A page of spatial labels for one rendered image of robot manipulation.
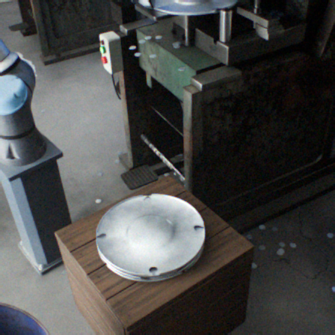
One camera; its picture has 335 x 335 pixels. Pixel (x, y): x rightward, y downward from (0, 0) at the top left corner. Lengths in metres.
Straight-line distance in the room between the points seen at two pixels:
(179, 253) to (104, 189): 0.84
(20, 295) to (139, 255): 0.60
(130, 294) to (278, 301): 0.60
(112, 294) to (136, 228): 0.20
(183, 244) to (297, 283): 0.55
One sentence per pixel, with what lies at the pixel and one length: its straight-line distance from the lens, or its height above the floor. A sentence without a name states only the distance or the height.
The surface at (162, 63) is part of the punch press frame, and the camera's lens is 1.59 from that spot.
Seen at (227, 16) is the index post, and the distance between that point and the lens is 1.41.
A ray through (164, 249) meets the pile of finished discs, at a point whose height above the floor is 0.38.
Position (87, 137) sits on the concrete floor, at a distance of 2.30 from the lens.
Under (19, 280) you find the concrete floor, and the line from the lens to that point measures 1.72.
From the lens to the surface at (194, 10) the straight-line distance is 1.45.
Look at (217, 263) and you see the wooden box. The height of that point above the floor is 0.35.
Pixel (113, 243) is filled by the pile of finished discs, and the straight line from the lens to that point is 1.24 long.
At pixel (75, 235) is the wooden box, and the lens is 1.32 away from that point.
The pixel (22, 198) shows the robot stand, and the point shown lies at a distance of 1.49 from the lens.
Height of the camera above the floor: 1.29
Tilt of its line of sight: 39 degrees down
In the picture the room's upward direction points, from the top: 5 degrees counter-clockwise
